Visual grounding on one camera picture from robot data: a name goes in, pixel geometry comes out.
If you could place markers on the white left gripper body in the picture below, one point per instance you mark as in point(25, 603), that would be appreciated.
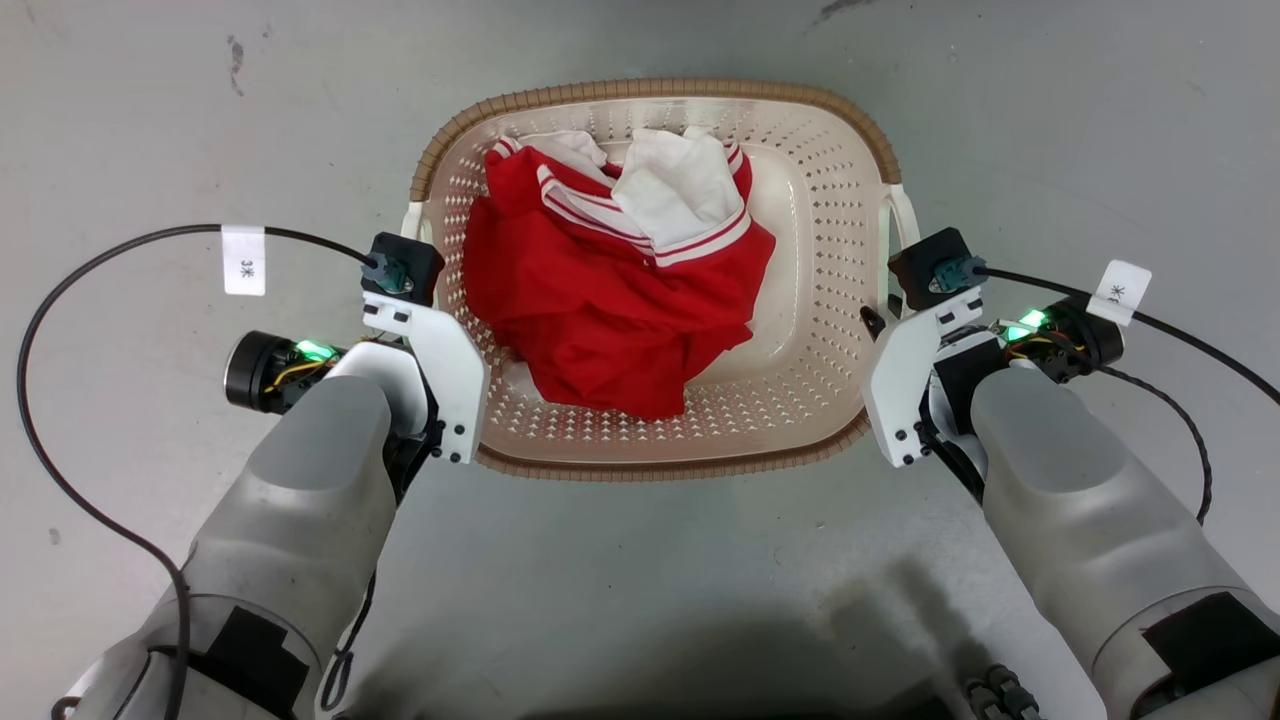
point(450, 370)

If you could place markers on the beige plastic laundry basket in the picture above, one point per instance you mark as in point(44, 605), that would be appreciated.
point(820, 250)

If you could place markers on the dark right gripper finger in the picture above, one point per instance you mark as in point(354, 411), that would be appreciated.
point(873, 321)

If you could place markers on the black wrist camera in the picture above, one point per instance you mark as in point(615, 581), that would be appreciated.
point(935, 265)
point(405, 265)

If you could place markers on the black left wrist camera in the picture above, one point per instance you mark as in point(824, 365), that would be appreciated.
point(405, 265)

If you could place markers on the black base connectors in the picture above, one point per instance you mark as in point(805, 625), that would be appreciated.
point(1000, 695)

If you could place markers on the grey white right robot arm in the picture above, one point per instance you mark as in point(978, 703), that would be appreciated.
point(1080, 520)

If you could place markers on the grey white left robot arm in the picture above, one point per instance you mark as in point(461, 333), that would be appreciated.
point(300, 540)

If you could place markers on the red garment with white stripes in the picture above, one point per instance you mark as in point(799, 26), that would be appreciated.
point(600, 320)

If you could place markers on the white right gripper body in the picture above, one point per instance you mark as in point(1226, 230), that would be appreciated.
point(900, 385)

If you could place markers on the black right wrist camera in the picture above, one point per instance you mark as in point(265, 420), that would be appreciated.
point(935, 265)

